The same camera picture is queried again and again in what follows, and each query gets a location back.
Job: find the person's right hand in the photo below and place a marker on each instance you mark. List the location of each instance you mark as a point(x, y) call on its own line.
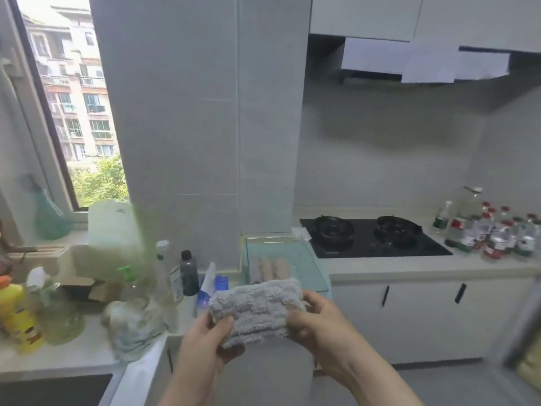
point(334, 338)

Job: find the person's left hand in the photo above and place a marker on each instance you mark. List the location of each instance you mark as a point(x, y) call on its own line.
point(198, 355)

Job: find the clear plastic storage bin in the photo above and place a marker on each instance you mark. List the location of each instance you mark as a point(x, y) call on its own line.
point(304, 257)

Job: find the brown cardboard box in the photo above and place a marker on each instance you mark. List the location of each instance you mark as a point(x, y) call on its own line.
point(84, 289)

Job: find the blue white plastic packet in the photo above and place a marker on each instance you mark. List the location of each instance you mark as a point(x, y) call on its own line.
point(215, 287)

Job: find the crumpled white plastic bag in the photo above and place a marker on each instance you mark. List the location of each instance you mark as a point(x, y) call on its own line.
point(131, 325)

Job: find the dark bottle black cap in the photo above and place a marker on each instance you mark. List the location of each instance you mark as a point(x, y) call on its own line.
point(189, 274)

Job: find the clear bottle white cap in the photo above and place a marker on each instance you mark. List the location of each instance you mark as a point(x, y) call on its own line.
point(167, 274)

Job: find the black gas stove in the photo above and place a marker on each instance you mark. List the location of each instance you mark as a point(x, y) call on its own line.
point(367, 247)

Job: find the green cap bottle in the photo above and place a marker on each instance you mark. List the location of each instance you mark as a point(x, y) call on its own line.
point(127, 283)

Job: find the white folded cloth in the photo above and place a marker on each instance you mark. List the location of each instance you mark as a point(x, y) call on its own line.
point(305, 233)

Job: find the black burner grate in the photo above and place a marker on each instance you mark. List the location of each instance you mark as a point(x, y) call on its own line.
point(397, 228)
point(334, 228)

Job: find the pale green cutting board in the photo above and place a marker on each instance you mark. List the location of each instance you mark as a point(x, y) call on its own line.
point(114, 241)

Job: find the grey kitchen sink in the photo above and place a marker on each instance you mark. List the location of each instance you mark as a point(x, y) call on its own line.
point(55, 391)

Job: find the yellow squeeze bottle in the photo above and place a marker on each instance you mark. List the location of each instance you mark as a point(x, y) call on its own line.
point(17, 317)

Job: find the beige knife block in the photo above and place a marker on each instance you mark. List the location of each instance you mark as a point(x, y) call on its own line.
point(38, 257)

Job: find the cluster of red cap bottles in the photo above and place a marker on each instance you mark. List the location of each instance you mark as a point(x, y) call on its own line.
point(494, 236)

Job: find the tall clear glass bottle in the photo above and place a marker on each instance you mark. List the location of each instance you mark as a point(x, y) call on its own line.
point(469, 202)

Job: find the green glass bottle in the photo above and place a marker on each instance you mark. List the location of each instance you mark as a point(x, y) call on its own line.
point(50, 219)

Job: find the window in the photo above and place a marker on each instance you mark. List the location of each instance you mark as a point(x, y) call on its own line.
point(76, 101)

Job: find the range hood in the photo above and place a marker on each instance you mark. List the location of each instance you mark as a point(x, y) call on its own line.
point(380, 59)

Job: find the white wall cabinet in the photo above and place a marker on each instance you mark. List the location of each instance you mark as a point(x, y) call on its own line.
point(380, 12)

